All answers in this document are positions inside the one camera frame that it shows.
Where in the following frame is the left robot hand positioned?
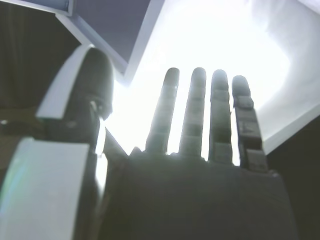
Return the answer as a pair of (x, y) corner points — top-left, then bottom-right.
(0, 44), (299, 240)

